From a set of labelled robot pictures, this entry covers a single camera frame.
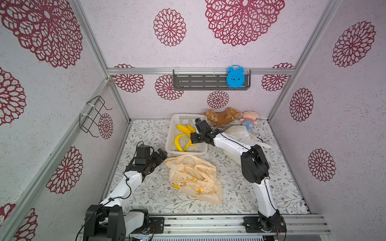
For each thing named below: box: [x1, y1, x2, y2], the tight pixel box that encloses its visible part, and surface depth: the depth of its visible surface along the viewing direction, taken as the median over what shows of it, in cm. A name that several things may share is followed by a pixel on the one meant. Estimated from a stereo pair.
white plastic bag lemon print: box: [223, 125, 272, 149], surface depth 96 cm
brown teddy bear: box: [202, 106, 243, 127], surface depth 111 cm
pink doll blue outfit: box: [239, 110, 260, 131], surface depth 117 cm
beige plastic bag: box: [164, 154, 223, 206], surface depth 84 cm
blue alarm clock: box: [226, 64, 246, 89], surface depth 91 cm
